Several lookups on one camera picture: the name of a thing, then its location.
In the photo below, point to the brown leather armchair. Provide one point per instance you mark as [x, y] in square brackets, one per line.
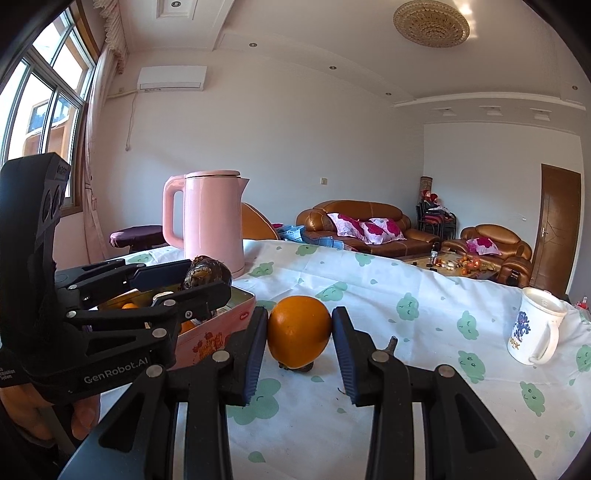
[496, 233]

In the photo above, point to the pink curtain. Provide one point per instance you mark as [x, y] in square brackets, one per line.
[99, 138]

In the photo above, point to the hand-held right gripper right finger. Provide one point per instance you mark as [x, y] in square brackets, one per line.
[342, 357]

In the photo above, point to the stool with purple cover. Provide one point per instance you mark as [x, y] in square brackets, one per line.
[136, 235]

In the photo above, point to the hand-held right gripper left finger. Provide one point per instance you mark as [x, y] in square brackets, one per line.
[254, 357]

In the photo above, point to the blue clothes pile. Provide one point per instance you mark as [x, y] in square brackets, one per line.
[295, 232]

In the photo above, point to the white air conditioner pipe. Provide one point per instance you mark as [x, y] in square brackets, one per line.
[131, 120]

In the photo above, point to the pink tin box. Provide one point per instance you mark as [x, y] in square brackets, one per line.
[217, 339]

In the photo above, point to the pink floral pillow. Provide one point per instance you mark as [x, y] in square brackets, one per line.
[381, 229]
[346, 226]
[482, 244]

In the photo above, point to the white printed mug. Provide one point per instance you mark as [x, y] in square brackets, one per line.
[531, 327]

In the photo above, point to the oval orange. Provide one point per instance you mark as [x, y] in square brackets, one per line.
[298, 330]

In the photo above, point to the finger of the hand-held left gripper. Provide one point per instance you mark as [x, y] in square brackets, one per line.
[157, 276]
[194, 297]

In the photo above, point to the cluttered coffee table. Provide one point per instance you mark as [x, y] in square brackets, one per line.
[461, 266]

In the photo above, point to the round orange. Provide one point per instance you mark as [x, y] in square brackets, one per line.
[187, 326]

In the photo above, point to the brown leather sofa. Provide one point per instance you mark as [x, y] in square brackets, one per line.
[323, 214]

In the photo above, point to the brown mottled passion fruit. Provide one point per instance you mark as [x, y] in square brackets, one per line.
[298, 368]

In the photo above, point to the stacked black chairs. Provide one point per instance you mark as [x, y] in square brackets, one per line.
[436, 222]

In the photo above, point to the pink electric kettle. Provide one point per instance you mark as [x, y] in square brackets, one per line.
[212, 221]

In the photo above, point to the person's left hand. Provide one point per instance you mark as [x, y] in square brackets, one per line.
[85, 413]

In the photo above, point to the small orange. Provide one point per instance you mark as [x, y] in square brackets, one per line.
[130, 305]

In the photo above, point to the red cloth bundle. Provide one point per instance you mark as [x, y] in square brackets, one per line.
[434, 197]

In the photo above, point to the white air conditioner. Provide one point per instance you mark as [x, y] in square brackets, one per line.
[171, 77]

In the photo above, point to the round gold ceiling lamp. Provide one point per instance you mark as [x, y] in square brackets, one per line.
[431, 23]

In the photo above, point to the wood framed window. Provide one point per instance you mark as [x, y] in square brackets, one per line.
[41, 92]

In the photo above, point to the brown wooden door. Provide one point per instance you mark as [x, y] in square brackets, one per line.
[556, 221]

